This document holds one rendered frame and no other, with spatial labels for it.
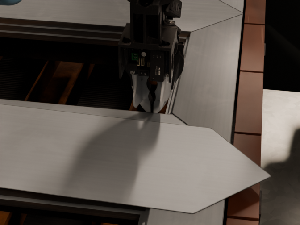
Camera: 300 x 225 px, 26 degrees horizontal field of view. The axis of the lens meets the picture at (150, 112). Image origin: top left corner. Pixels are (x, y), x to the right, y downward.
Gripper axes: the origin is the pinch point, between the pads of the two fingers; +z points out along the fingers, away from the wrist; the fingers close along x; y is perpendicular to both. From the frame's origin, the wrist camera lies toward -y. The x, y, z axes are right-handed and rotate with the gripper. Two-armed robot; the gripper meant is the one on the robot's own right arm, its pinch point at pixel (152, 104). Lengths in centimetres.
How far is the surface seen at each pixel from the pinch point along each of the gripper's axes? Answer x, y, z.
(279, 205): 20.5, -0.3, 17.6
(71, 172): -8.2, 16.4, 0.6
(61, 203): -8.8, 20.2, 2.9
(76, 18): -18.9, -27.2, 0.8
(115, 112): -5.4, 2.0, 0.7
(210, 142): 9.2, 7.3, 0.6
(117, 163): -2.6, 13.7, 0.6
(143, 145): 0.2, 9.4, 0.6
